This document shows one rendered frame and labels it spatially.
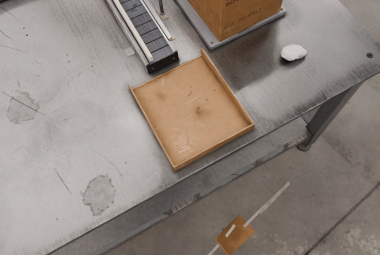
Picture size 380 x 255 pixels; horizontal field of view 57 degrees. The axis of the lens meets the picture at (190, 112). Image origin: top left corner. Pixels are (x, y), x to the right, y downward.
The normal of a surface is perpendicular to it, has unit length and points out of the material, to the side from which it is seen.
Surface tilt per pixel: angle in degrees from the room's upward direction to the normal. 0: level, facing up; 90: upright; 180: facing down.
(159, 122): 0
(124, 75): 0
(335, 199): 0
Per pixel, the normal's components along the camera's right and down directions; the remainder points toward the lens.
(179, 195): -0.04, -0.44
